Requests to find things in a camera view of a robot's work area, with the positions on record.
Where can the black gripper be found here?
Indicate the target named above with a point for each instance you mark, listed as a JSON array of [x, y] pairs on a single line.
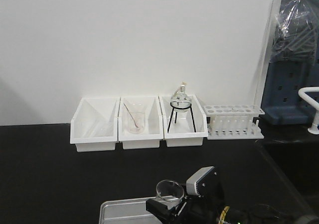
[[205, 209]]

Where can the clear glass beaker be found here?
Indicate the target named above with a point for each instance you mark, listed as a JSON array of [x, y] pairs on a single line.
[[169, 191]]

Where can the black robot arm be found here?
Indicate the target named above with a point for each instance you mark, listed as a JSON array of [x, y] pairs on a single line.
[[258, 214]]

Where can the silver metal tray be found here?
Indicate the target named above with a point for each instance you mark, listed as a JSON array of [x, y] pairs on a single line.
[[127, 211]]

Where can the glass beaker in bin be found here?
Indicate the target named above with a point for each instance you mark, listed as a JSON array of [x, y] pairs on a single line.
[[138, 112]]

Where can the white bin right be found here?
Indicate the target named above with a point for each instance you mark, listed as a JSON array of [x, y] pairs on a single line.
[[183, 128]]

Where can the white bin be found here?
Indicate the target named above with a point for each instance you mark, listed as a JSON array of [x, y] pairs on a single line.
[[153, 133], [183, 128], [94, 126]]

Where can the white bin middle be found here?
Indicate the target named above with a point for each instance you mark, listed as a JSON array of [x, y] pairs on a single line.
[[153, 133]]

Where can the white test tube rack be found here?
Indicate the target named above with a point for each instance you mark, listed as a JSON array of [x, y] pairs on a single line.
[[228, 122]]

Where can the glass alcohol lamp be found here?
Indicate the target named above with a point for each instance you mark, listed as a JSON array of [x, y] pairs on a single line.
[[180, 101]]

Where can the white bin left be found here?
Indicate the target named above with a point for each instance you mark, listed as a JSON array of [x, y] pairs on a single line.
[[94, 126]]

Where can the glass stirring rod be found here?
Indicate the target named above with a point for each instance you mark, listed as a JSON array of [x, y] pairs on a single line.
[[134, 121]]

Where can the black lab sink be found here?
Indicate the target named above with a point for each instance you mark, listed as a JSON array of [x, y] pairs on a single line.
[[299, 161]]

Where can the grey pegboard drying rack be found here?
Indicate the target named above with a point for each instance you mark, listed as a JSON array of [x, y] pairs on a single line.
[[281, 102]]

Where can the white lab faucet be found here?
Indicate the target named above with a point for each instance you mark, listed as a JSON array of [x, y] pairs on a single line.
[[303, 94]]

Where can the clear plastic bag of pegs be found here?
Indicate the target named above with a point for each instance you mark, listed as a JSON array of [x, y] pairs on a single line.
[[297, 32]]

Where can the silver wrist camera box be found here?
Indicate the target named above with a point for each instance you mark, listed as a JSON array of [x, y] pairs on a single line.
[[202, 182]]

